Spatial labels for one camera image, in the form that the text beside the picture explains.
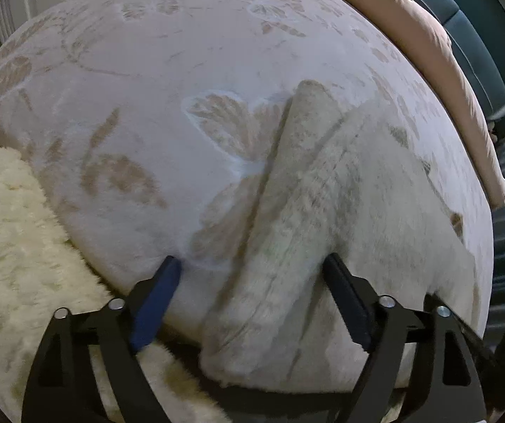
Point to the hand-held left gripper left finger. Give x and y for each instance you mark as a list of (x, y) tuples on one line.
[(155, 308)]

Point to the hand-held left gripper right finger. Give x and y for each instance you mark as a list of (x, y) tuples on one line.
[(349, 304)]

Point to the cream knit sweater black hearts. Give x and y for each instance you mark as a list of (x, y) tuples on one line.
[(323, 229)]

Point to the grey bed base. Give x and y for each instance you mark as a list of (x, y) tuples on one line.
[(279, 409)]

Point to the cream fluffy rug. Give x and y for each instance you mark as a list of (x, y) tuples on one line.
[(10, 251)]

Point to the pink duvet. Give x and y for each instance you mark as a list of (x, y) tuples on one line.
[(455, 97)]

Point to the pale floral plush blanket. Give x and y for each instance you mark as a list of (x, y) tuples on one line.
[(125, 75)]

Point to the teal padded headboard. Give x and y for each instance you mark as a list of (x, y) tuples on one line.
[(468, 22)]

